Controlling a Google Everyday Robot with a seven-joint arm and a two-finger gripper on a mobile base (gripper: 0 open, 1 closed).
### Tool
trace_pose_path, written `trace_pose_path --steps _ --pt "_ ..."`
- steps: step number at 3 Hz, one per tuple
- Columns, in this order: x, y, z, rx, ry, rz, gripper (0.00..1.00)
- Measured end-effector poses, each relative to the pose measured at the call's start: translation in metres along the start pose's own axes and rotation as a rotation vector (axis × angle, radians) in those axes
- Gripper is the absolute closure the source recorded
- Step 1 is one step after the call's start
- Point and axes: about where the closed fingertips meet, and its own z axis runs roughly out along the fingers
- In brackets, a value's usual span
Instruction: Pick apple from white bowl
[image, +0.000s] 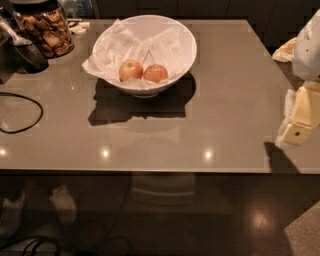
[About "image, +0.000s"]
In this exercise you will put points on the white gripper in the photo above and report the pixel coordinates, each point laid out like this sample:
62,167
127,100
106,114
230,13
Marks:
308,50

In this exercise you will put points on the white ceramic bowl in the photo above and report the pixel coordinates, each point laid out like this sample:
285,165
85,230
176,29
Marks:
146,50

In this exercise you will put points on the left red yellow apple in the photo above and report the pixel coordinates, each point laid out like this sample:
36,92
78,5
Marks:
130,69

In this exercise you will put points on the yellow white cloth object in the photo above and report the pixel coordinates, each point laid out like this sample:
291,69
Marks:
285,52

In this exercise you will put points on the white crumpled paper liner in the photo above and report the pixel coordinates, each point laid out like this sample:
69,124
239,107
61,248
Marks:
113,53

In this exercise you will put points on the small white items on table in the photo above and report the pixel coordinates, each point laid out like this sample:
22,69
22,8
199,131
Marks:
78,27

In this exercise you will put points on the glass jar of dried chips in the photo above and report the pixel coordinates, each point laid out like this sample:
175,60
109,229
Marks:
46,20

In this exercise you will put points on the black round appliance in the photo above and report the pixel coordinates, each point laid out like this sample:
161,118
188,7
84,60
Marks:
30,58

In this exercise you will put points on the white spoon handle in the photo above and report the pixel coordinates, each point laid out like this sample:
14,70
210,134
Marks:
17,40

